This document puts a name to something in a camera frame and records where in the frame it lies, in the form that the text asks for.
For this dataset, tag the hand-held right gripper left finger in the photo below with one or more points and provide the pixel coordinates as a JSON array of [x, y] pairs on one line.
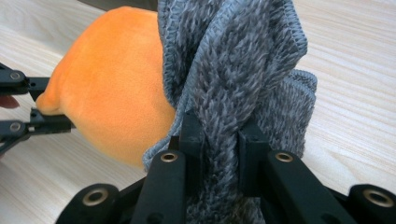
[[165, 186]]

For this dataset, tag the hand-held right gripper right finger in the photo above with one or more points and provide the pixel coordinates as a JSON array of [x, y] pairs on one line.
[[292, 189]]

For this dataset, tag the orange plush toy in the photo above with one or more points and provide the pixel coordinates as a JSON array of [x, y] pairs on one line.
[[112, 87]]

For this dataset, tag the grey fluffy cloth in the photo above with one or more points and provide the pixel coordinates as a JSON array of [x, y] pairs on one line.
[[230, 68]]

